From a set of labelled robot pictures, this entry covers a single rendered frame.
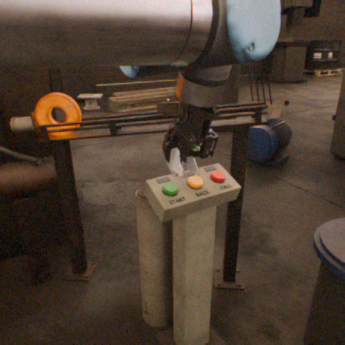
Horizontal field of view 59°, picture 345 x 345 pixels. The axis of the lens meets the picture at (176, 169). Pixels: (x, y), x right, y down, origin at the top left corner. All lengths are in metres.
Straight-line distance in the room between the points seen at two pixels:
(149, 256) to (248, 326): 0.47
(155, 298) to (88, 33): 0.98
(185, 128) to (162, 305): 0.71
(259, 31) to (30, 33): 0.21
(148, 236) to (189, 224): 0.20
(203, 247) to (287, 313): 0.56
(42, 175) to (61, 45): 1.01
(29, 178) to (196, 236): 0.67
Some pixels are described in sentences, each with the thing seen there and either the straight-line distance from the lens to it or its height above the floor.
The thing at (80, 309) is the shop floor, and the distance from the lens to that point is 1.33.
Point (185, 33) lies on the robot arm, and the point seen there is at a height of 0.95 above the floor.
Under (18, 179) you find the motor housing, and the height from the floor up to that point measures 0.49.
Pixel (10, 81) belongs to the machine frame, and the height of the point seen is 0.80.
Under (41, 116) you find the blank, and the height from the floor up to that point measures 0.70.
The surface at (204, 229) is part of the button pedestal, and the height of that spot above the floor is 0.47.
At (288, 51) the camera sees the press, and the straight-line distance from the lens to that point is 8.37.
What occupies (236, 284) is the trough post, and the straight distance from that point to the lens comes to 1.38.
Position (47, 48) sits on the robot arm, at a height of 0.94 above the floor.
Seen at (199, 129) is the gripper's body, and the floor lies 0.79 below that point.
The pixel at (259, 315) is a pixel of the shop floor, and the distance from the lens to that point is 1.30.
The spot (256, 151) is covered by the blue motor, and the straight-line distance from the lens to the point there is 2.50.
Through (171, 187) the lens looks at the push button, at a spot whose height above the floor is 0.61.
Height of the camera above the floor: 0.94
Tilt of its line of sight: 23 degrees down
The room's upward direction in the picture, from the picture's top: straight up
